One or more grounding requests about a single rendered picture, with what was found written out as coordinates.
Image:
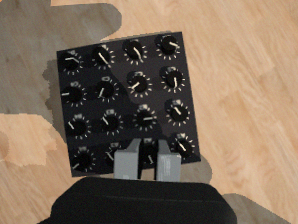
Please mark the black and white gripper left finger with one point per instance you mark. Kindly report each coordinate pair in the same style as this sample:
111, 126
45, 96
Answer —
128, 162

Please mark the black knob box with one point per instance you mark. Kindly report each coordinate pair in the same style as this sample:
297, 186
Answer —
129, 103

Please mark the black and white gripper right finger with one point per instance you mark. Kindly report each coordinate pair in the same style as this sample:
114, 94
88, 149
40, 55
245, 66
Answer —
167, 164

